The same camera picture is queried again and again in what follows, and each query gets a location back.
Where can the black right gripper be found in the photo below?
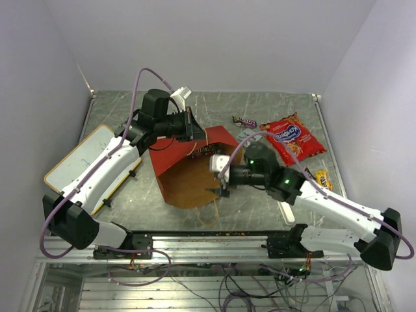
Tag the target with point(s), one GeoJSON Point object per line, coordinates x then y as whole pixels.
{"type": "Point", "coordinates": [224, 191]}

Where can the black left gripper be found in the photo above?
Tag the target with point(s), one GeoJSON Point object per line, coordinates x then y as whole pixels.
{"type": "Point", "coordinates": [192, 131]}

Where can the red brown paper bag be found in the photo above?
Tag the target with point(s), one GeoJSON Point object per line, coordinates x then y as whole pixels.
{"type": "Point", "coordinates": [183, 181]}

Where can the purple brown candy packet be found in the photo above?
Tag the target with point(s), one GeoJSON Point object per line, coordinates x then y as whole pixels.
{"type": "Point", "coordinates": [244, 122]}

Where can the clear plastic wrapper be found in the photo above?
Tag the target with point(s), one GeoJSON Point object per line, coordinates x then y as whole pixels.
{"type": "Point", "coordinates": [246, 133]}

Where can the small purple candy packet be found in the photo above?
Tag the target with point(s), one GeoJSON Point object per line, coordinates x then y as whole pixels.
{"type": "Point", "coordinates": [310, 174]}

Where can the red cookie snack bag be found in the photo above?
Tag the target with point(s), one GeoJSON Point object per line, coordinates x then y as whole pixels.
{"type": "Point", "coordinates": [297, 137]}

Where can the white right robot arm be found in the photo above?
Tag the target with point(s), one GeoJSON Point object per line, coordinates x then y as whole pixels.
{"type": "Point", "coordinates": [370, 234]}

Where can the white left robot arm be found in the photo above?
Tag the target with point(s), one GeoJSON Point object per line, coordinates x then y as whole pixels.
{"type": "Point", "coordinates": [68, 212]}

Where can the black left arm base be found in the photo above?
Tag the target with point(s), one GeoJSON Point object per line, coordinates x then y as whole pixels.
{"type": "Point", "coordinates": [135, 241]}

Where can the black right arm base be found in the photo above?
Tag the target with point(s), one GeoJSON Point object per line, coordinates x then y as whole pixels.
{"type": "Point", "coordinates": [287, 244]}

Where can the white eraser block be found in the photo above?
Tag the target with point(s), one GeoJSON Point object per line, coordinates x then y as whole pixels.
{"type": "Point", "coordinates": [287, 213]}

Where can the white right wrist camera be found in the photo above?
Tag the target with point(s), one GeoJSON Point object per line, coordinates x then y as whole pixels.
{"type": "Point", "coordinates": [218, 164]}

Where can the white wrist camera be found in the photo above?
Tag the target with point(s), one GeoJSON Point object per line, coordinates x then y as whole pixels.
{"type": "Point", "coordinates": [180, 95]}
{"type": "Point", "coordinates": [218, 164]}

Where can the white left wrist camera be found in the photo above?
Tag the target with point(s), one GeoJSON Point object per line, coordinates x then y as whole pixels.
{"type": "Point", "coordinates": [180, 95]}

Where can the aluminium frame rail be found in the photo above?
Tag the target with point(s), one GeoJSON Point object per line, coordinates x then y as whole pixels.
{"type": "Point", "coordinates": [186, 250]}

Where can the small whiteboard yellow frame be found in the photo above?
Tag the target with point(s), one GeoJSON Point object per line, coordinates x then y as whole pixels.
{"type": "Point", "coordinates": [67, 174]}

